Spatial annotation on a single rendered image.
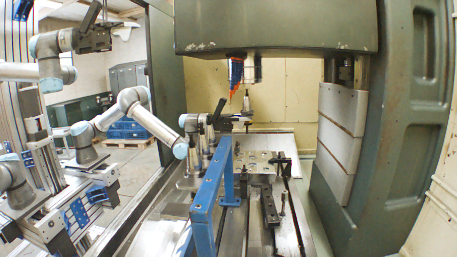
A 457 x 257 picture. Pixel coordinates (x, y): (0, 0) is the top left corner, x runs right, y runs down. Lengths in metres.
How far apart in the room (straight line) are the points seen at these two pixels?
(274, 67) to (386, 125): 1.39
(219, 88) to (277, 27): 1.42
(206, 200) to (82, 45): 0.56
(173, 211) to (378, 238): 0.92
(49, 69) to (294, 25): 0.74
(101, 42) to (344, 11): 0.74
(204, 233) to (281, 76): 1.70
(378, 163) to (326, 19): 0.52
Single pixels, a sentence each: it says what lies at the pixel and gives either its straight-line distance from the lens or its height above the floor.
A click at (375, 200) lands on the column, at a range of 0.89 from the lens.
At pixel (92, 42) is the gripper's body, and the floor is 1.61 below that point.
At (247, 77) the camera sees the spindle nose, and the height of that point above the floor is 1.45.
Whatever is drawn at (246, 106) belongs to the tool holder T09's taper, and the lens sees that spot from 0.92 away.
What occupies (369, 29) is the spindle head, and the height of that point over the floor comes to 1.62.
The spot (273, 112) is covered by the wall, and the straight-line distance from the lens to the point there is 1.99.
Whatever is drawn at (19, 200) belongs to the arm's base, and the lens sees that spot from 1.09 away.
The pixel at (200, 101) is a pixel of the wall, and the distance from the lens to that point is 2.02.
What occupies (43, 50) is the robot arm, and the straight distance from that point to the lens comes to 0.72.
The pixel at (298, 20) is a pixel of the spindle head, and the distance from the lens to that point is 0.64.
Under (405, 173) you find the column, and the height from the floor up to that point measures 1.10.
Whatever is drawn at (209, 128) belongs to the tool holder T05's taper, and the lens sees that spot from 0.73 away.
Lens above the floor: 1.48
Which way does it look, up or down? 16 degrees down
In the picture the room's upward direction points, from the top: 3 degrees counter-clockwise
